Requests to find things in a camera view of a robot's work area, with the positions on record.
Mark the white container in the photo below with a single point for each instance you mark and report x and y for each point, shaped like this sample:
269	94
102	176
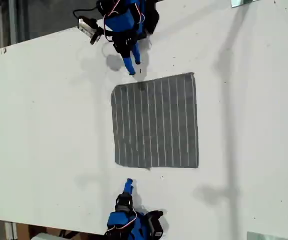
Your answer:
43	237

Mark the grey striped square towel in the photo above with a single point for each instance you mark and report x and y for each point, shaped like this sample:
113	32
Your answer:
156	122

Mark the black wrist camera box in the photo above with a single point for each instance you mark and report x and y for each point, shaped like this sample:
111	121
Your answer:
155	223
88	28

